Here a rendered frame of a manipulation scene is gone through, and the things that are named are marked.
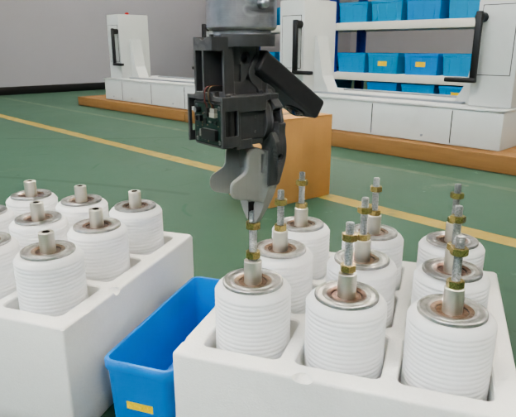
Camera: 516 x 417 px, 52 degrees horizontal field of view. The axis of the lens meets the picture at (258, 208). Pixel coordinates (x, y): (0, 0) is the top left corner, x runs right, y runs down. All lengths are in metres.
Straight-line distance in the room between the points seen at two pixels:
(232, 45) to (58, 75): 6.59
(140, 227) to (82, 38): 6.37
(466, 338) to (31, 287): 0.56
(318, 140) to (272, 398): 1.39
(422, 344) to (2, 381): 0.58
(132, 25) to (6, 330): 4.38
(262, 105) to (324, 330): 0.26
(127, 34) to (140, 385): 4.41
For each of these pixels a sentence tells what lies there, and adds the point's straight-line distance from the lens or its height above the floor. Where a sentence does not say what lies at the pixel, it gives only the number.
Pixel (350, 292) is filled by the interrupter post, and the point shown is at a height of 0.26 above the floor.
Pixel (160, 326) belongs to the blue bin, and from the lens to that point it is 0.91.
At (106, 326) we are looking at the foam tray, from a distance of 0.84.
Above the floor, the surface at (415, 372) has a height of 0.19.
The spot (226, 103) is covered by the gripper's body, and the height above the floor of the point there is 0.48.
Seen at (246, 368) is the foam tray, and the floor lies 0.18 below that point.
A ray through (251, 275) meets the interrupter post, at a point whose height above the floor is 0.27.
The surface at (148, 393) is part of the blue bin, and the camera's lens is 0.78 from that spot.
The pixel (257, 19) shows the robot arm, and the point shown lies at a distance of 0.57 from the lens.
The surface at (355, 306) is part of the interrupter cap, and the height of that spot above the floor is 0.25.
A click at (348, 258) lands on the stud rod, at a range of 0.62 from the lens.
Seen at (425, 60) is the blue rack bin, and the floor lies 0.40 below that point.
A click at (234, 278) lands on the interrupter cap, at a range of 0.68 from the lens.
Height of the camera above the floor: 0.53
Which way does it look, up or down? 17 degrees down
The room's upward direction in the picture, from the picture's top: straight up
